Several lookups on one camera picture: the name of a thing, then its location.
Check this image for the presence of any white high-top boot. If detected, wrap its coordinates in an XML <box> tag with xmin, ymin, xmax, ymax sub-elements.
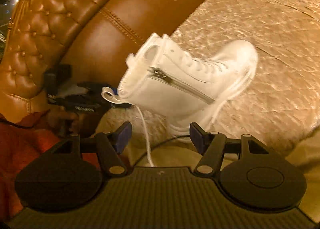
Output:
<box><xmin>115</xmin><ymin>33</ymin><xmax>258</xmax><ymax>137</ymax></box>

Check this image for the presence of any beige trouser leg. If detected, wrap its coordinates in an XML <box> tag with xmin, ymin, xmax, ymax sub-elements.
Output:
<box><xmin>119</xmin><ymin>123</ymin><xmax>319</xmax><ymax>228</ymax></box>

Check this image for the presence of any brown tufted leather sofa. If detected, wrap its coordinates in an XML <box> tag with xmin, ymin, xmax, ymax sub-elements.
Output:
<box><xmin>1</xmin><ymin>0</ymin><xmax>204</xmax><ymax>123</ymax></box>

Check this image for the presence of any person's left hand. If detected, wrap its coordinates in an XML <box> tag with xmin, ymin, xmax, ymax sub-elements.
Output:
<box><xmin>44</xmin><ymin>104</ymin><xmax>106</xmax><ymax>138</ymax></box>

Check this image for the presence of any thin black cable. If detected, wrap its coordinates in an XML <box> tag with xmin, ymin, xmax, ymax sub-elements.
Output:
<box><xmin>133</xmin><ymin>135</ymin><xmax>192</xmax><ymax>167</ymax></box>

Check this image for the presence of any red sleeve forearm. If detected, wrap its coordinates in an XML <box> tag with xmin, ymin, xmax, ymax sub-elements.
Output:
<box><xmin>0</xmin><ymin>110</ymin><xmax>101</xmax><ymax>223</ymax></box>

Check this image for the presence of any beige quilted seat cover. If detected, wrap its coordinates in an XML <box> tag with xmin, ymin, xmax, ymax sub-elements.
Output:
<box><xmin>101</xmin><ymin>0</ymin><xmax>319</xmax><ymax>165</ymax></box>

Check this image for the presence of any white shoelace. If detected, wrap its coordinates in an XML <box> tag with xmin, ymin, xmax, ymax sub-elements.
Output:
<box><xmin>134</xmin><ymin>56</ymin><xmax>231</xmax><ymax>168</ymax></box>

